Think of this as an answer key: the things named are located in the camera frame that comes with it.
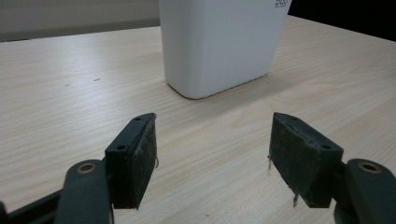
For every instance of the white plastic bin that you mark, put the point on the white plastic bin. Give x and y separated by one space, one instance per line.
218 43

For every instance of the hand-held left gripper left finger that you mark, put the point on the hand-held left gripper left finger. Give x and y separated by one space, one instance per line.
130 165

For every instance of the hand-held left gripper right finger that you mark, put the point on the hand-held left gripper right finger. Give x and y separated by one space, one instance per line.
300 161

